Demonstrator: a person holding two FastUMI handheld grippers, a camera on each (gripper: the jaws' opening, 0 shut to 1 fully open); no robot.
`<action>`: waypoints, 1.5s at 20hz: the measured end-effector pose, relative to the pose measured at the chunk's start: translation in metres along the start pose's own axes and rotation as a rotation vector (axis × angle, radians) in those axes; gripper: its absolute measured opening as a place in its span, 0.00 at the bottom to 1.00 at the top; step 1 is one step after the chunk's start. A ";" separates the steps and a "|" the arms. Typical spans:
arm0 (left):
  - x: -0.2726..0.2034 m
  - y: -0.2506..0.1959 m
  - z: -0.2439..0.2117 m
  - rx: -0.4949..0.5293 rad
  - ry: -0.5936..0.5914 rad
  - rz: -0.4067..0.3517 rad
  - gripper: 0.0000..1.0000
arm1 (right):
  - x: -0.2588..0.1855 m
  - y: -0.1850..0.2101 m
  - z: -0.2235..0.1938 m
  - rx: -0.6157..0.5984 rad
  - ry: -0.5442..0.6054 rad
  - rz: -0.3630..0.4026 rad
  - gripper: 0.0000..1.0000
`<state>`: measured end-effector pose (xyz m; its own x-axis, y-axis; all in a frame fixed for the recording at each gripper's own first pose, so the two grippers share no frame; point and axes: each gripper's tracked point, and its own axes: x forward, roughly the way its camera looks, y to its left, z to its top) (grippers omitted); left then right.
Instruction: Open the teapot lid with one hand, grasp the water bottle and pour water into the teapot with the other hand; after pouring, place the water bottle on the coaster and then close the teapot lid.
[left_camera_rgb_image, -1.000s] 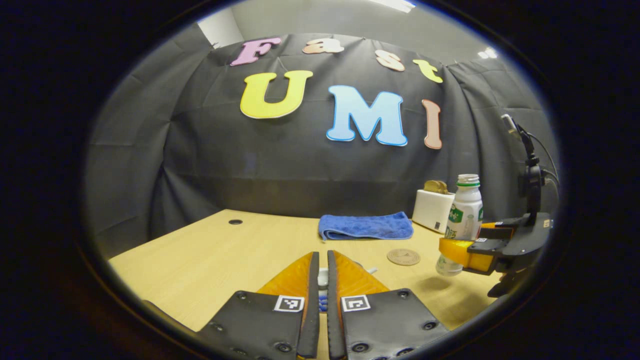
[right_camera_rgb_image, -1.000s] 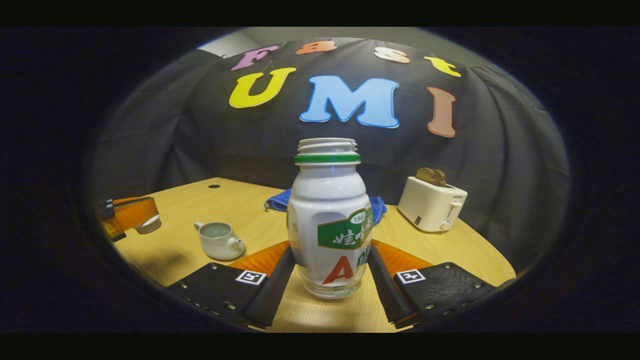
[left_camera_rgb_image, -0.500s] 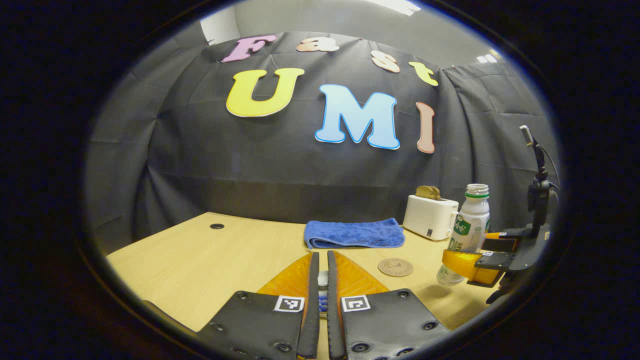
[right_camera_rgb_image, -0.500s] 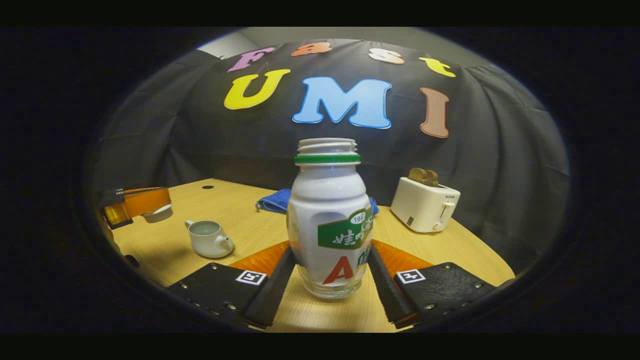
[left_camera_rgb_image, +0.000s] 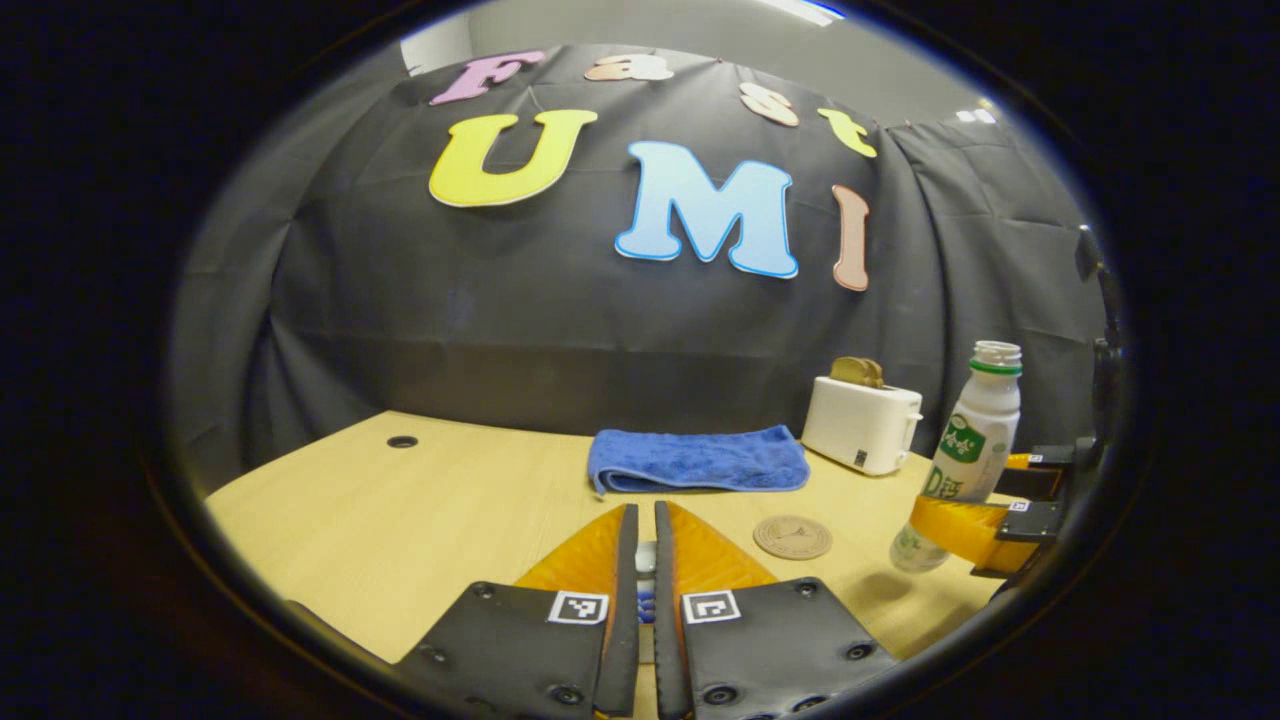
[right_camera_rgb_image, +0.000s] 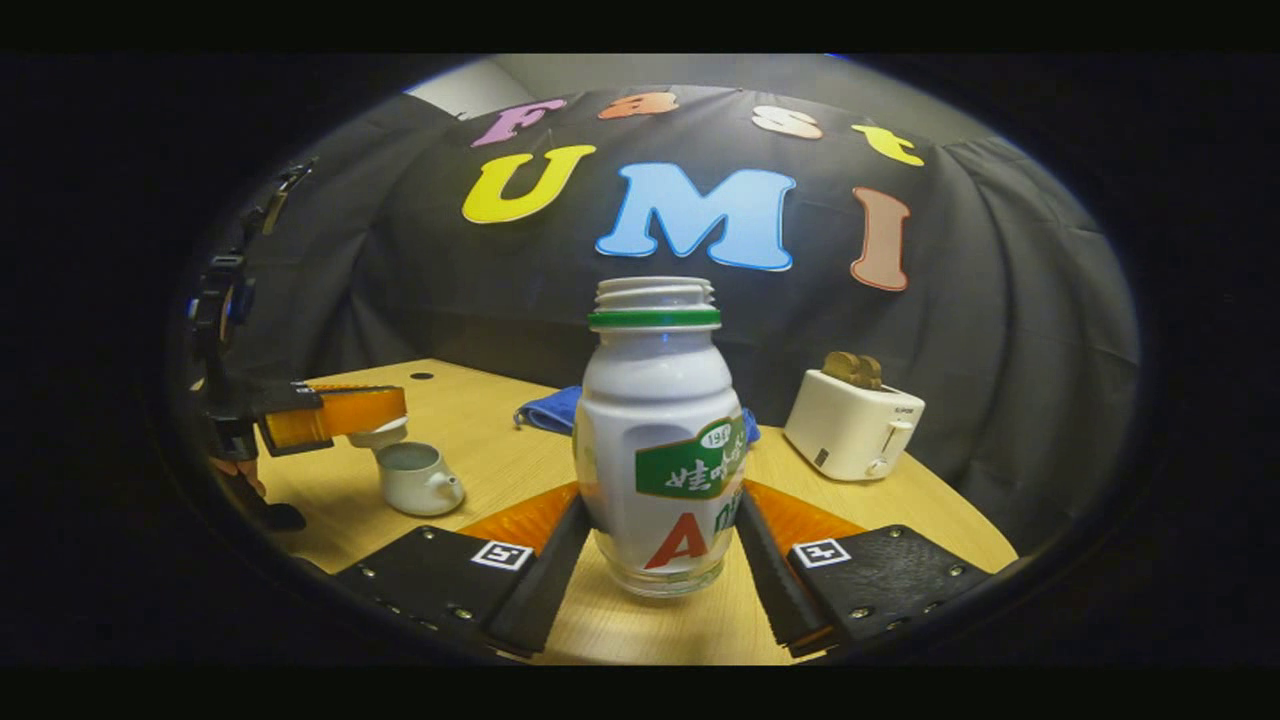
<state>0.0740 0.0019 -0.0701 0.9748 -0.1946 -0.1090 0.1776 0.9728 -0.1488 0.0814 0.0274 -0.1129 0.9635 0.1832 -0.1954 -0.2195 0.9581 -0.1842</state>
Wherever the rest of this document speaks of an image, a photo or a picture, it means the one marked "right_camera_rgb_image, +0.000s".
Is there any white ceramic teacup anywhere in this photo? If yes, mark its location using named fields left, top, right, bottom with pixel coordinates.
left=374, top=441, right=466, bottom=518

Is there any white plastic water bottle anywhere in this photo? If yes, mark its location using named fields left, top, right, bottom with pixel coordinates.
left=572, top=277, right=749, bottom=599

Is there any black backdrop cloth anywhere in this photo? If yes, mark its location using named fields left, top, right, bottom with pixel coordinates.
left=200, top=85, right=1141, bottom=556

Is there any blue towel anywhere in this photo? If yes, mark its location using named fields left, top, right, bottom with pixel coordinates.
left=513, top=386, right=761, bottom=446

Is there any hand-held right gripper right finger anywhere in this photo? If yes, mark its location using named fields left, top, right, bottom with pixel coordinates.
left=735, top=480, right=993, bottom=661

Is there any white toaster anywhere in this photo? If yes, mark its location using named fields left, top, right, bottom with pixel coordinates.
left=783, top=368, right=927, bottom=483

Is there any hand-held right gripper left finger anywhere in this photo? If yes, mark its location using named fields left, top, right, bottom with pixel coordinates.
left=335, top=482, right=593, bottom=661

